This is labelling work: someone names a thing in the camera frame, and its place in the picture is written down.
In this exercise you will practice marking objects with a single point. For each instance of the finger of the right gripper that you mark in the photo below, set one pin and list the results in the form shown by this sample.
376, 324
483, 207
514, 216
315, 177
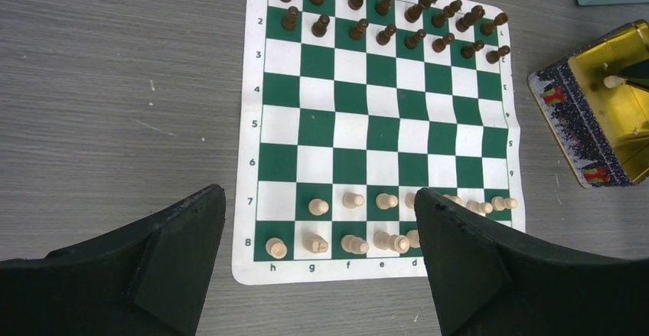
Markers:
637, 74

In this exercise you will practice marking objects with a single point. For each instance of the gold metal tin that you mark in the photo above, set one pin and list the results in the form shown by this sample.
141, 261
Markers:
603, 132

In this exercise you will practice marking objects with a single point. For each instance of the green white chess board mat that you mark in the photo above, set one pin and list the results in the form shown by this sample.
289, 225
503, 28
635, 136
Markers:
369, 97

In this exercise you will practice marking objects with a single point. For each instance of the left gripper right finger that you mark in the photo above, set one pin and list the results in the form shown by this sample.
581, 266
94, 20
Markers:
489, 279

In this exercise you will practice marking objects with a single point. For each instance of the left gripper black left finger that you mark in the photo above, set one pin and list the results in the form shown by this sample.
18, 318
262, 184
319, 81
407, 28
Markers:
149, 277

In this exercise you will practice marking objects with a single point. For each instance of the light wooden chess piece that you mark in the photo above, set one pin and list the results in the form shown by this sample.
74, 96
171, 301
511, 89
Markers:
395, 242
413, 238
276, 248
355, 245
315, 243

